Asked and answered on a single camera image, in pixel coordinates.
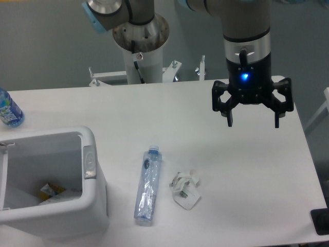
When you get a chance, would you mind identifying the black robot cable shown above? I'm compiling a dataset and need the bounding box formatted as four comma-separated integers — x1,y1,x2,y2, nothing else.
130,39,146,84

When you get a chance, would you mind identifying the yellow white trash in bin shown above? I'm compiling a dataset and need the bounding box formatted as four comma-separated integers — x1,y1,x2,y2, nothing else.
39,183,82,205

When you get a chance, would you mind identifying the blue labelled water bottle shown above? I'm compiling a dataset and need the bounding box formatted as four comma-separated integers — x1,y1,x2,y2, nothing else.
1,88,25,128

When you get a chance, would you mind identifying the white metal base frame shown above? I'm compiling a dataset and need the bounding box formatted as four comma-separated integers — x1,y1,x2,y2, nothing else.
88,55,208,87

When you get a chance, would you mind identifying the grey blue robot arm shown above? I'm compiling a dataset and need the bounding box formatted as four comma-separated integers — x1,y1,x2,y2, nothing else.
82,1,294,126

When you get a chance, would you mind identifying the white frame at right edge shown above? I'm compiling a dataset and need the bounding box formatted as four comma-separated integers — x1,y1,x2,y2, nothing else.
304,87,328,136

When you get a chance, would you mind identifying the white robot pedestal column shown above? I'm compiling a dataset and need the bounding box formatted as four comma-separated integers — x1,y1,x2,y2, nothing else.
122,48,163,84

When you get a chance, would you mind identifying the black device at table edge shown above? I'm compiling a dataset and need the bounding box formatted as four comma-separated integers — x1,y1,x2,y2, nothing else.
310,208,328,236

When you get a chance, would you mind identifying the white plastic wrapper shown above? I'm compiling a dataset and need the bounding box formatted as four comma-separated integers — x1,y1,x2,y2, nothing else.
169,169,201,210

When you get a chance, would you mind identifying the white plastic trash can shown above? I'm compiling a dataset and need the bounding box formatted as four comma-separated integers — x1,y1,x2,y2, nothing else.
1,126,108,238

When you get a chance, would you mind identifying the clear plastic bottle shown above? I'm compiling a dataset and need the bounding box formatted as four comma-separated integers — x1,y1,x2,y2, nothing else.
134,145,162,225

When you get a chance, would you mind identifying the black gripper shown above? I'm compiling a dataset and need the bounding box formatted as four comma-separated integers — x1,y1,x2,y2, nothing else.
211,54,294,128

